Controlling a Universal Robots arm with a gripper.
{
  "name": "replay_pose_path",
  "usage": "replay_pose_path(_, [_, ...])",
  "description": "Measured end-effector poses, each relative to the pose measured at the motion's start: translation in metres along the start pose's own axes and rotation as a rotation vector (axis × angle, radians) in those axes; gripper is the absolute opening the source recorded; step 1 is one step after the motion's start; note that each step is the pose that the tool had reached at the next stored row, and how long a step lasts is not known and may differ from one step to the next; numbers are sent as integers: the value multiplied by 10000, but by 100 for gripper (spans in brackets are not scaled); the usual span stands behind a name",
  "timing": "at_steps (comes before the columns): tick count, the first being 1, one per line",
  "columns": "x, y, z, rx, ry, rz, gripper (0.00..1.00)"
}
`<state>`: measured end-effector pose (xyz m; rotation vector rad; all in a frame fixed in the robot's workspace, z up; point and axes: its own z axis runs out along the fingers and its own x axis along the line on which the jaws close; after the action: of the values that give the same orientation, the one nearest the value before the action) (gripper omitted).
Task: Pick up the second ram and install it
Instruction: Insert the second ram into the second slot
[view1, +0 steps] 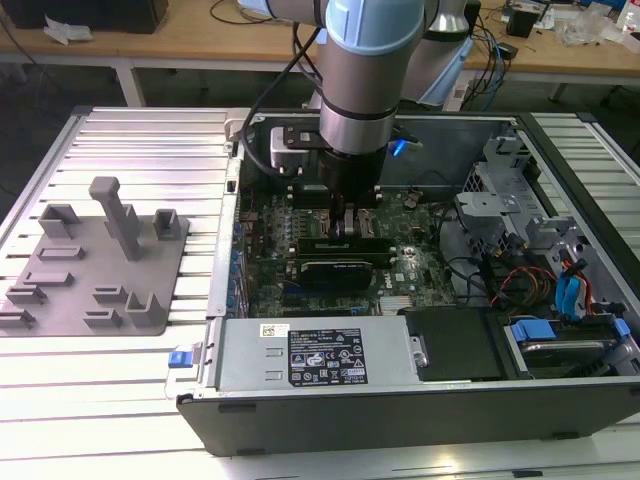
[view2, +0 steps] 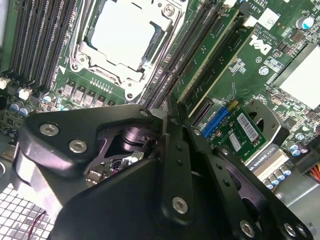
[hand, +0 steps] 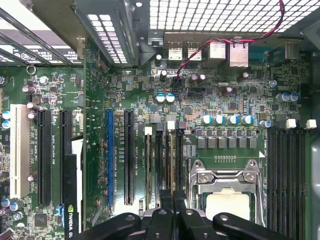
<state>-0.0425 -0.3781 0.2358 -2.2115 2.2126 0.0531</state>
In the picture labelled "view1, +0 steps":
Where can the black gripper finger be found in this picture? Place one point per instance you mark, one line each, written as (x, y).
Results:
(337, 215)
(353, 222)

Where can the RAM stick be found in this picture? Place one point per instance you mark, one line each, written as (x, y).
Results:
(320, 244)

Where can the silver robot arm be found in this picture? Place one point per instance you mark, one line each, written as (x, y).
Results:
(360, 75)

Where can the black RAM slot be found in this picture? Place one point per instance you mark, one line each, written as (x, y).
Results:
(305, 192)
(305, 198)
(305, 204)
(300, 186)

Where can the black graphics card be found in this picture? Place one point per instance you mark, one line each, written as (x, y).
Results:
(335, 275)

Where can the silver coin battery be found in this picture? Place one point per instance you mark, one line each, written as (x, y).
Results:
(411, 202)

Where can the green motherboard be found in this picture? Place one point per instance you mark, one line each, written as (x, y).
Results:
(430, 240)

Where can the silver finned heatsink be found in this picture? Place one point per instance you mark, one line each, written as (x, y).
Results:
(398, 305)

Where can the white labelled box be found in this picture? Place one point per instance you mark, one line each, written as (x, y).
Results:
(456, 96)

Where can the grey metal drive cage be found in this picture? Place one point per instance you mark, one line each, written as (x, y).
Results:
(487, 202)

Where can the black plastic cover panel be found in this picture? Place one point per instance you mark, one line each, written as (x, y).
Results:
(450, 345)

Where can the grey power supply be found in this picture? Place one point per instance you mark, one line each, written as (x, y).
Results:
(240, 360)

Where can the tall black box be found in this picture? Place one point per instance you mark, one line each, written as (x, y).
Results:
(474, 25)

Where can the small black block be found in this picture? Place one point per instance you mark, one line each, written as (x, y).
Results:
(509, 51)

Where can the wooden desk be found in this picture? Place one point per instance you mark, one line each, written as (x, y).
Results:
(200, 45)

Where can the black PC case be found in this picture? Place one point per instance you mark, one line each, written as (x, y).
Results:
(400, 425)

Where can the blue disk carrier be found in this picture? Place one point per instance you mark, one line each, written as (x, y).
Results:
(532, 331)

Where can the blue case latch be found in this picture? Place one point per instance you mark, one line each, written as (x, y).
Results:
(180, 360)

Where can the small black device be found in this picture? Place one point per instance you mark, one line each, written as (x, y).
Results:
(522, 22)

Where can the grey parts rack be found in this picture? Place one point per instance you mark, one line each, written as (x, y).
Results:
(100, 280)

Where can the hard disk drive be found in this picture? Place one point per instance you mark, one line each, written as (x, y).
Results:
(560, 357)

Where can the clear plastic bags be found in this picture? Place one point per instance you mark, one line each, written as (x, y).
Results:
(590, 27)

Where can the wide black box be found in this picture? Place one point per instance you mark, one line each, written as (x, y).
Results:
(90, 15)

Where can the red white package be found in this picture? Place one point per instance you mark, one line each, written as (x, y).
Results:
(630, 25)

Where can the white crumpled paper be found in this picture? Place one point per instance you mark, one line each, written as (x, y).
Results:
(70, 31)

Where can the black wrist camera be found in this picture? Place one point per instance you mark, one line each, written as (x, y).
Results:
(400, 147)

